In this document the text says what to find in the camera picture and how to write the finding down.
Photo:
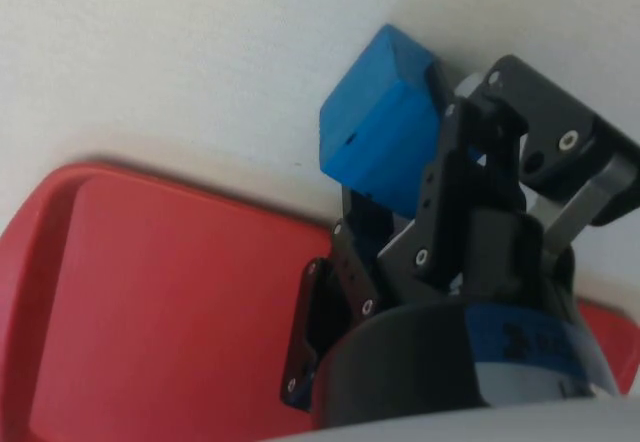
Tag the large blue cube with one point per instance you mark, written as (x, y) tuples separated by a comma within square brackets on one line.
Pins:
[(370, 122)]

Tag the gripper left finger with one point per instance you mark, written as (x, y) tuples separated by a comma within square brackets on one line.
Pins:
[(357, 267)]

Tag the red tray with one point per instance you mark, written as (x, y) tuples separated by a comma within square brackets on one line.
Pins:
[(175, 287)]

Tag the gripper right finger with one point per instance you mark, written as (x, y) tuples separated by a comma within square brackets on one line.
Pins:
[(550, 112)]

